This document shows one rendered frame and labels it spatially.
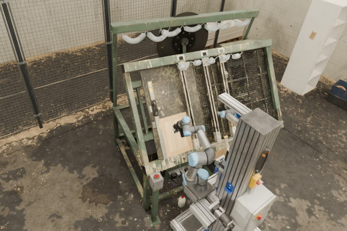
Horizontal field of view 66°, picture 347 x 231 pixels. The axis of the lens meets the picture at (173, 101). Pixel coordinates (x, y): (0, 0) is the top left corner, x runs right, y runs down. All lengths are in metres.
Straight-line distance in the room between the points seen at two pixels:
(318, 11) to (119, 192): 4.98
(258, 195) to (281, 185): 1.86
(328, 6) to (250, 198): 4.38
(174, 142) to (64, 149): 2.10
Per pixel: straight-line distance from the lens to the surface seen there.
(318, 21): 6.28
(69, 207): 4.11
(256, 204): 2.75
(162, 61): 3.18
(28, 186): 4.47
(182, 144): 3.38
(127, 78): 3.07
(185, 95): 3.30
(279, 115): 4.26
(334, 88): 6.84
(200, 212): 2.88
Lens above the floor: 3.42
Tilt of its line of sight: 37 degrees down
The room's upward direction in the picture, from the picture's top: 6 degrees clockwise
